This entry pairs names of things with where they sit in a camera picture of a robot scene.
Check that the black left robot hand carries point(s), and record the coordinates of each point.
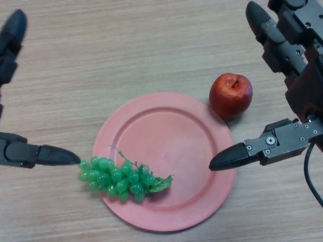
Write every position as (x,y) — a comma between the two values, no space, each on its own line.
(20,153)

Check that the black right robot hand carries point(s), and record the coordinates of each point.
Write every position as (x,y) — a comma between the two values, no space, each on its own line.
(302,45)

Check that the red apple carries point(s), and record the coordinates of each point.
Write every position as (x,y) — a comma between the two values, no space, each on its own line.
(229,98)

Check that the green grapes bunch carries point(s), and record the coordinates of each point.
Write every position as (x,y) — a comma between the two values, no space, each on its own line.
(113,176)

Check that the pink round plate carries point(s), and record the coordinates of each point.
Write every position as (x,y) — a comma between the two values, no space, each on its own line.
(171,136)

